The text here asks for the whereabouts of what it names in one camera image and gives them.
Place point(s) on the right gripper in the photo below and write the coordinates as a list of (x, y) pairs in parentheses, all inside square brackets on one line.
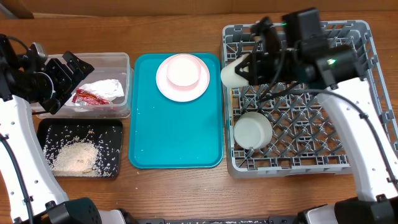
[(257, 74)]

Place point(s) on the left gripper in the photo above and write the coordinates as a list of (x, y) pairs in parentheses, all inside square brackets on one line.
[(68, 80)]

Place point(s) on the pale green cup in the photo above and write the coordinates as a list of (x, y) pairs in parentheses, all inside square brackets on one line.
[(230, 78)]

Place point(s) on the red snack wrapper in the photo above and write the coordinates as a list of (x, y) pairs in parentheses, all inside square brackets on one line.
[(83, 97)]

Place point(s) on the white napkin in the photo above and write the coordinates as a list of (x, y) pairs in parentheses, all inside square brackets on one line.
[(108, 89)]

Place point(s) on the pink bowl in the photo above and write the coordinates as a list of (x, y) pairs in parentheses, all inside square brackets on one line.
[(183, 71)]

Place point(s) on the grey bowl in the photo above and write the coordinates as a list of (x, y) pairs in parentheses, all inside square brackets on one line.
[(252, 131)]

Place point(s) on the white rice pile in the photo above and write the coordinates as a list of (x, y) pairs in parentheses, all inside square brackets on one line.
[(77, 157)]

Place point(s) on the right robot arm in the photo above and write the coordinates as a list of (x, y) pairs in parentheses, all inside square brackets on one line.
[(335, 76)]

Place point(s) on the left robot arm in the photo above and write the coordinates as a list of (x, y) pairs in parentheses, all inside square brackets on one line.
[(34, 194)]

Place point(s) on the clear plastic waste bin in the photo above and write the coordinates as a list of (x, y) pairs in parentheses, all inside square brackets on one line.
[(114, 65)]

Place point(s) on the grey dishwasher rack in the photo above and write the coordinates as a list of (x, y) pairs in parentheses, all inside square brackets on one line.
[(304, 140)]

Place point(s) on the wooden chopstick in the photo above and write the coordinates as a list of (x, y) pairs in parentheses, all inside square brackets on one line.
[(231, 117)]

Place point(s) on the white round plate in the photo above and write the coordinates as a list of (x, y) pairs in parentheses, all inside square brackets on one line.
[(182, 95)]

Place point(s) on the black plastic tray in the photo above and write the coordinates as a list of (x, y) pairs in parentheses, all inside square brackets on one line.
[(81, 127)]

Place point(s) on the teal serving tray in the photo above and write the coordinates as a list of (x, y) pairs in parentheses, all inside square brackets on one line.
[(166, 134)]

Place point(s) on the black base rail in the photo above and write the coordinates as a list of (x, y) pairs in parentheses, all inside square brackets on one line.
[(287, 219)]

